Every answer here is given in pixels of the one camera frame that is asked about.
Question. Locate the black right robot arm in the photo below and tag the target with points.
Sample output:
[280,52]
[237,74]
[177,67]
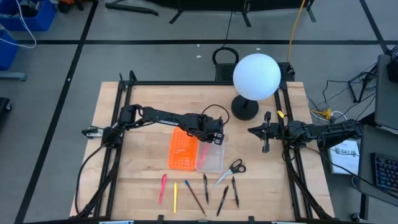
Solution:
[339,130]

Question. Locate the dark grey desk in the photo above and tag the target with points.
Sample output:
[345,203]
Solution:
[373,143]

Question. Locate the orange perforated plastic lid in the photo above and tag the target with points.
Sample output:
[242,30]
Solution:
[183,152]

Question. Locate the black pen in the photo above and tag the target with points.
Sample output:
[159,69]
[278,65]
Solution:
[206,188]
[222,200]
[235,191]

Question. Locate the black stand legs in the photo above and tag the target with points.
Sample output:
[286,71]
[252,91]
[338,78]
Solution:
[245,15]

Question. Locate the white printed booklet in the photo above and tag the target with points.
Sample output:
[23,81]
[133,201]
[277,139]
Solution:
[345,158]

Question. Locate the white globe lamp black base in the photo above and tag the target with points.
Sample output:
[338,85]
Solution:
[256,76]

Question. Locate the yellow highlighter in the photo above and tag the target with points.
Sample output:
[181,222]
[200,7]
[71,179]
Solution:
[175,197]

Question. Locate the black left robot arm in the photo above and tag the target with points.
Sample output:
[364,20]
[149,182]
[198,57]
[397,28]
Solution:
[161,119]

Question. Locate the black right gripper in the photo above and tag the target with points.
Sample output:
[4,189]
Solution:
[276,130]

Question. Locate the black aluminium table frame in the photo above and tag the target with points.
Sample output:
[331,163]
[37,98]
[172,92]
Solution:
[199,83]

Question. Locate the yellow power plug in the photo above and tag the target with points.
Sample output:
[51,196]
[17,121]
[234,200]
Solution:
[323,114]

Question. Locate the black keyboard with lit keys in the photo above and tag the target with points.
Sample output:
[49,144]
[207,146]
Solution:
[387,171]

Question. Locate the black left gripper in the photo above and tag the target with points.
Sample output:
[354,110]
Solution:
[213,126]

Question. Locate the pink highlighter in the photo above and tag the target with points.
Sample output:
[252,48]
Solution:
[163,188]

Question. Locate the brown pencil with blue tip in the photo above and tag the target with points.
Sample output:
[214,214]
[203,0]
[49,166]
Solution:
[194,196]

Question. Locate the yellow tag on frame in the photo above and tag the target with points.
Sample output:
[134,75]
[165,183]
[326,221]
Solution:
[280,114]

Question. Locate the clear plastic supply box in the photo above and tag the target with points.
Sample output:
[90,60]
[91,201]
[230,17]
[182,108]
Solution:
[214,158]

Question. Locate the silver aluminium bracket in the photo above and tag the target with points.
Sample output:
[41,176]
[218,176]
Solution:
[289,222]
[116,222]

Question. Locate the thin pink pen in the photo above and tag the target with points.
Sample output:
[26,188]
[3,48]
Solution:
[204,155]

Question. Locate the orange shop vacuum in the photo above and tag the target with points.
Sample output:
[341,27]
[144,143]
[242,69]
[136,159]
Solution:
[66,3]

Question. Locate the blue plastic bin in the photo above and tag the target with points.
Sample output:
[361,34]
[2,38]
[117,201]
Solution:
[7,53]
[46,18]

